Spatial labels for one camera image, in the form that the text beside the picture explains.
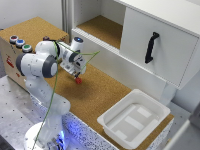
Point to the white sliding door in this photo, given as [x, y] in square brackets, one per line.
[173, 53]

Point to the blue button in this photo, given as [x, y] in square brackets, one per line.
[20, 42]

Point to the pink block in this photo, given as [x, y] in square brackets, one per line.
[78, 80]

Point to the white plastic box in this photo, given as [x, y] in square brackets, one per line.
[133, 120]

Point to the white cabinet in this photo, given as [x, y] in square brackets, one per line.
[110, 63]

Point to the purple block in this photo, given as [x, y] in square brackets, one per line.
[46, 38]

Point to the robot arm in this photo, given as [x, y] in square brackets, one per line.
[36, 66]

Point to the red button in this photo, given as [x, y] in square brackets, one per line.
[13, 38]

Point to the green button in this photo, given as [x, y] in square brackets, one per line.
[26, 48]

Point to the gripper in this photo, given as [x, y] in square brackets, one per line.
[72, 62]

